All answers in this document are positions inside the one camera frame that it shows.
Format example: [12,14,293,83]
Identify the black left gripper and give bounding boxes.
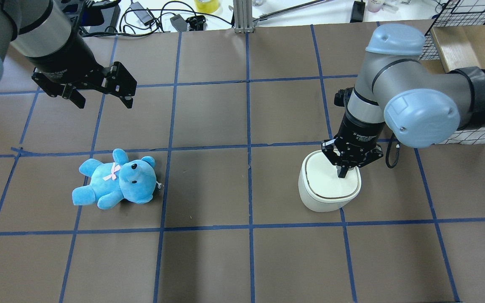
[31,32,137,109]

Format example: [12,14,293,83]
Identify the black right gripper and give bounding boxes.
[321,112,384,178]

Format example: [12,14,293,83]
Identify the white trash can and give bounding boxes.
[298,150,362,212]

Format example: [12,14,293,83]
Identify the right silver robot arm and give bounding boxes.
[321,24,485,178]

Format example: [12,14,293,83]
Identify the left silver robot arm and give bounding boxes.
[0,0,137,109]

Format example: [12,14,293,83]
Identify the blue teddy bear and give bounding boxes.
[72,149,162,210]

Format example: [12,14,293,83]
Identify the yellow tape roll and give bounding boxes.
[194,0,221,14]

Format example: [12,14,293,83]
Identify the black power adapter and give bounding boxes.
[349,0,366,23]

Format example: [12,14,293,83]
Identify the long metal rod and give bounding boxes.
[253,0,332,24]

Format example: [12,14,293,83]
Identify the checkered cloth covered box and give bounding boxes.
[419,0,485,146]

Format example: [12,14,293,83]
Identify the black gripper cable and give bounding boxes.
[385,136,401,169]

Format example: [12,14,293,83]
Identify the aluminium frame post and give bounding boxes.
[233,0,255,33]

